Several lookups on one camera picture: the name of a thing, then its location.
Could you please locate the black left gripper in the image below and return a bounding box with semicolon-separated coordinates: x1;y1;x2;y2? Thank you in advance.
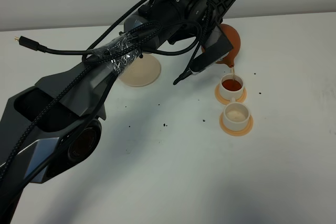
174;0;236;43

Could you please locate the brown round teapot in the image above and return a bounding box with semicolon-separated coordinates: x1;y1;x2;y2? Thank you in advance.
201;24;241;68

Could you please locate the near white teacup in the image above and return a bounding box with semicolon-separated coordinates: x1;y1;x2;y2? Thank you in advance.
223;98;250;129

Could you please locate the white teacup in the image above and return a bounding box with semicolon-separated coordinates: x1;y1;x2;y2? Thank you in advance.
223;98;250;129
219;73;245;100

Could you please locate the far white teacup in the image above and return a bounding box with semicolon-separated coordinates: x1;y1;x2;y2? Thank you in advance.
219;73;245;100

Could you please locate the near orange coaster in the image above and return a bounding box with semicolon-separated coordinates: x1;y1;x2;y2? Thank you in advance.
219;112;254;136

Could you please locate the orange coaster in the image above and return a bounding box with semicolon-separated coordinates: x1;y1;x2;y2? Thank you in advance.
214;84;248;104
219;112;254;136

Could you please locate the beige round teapot saucer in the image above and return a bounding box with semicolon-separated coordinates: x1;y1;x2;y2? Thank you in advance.
119;54;161;87

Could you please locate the far orange coaster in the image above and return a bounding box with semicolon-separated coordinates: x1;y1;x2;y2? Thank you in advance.
214;84;248;104

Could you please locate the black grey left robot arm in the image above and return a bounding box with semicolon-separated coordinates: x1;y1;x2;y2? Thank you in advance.
1;0;236;223

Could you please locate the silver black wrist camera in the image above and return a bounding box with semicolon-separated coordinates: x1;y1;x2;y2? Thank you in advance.
190;25;234;75

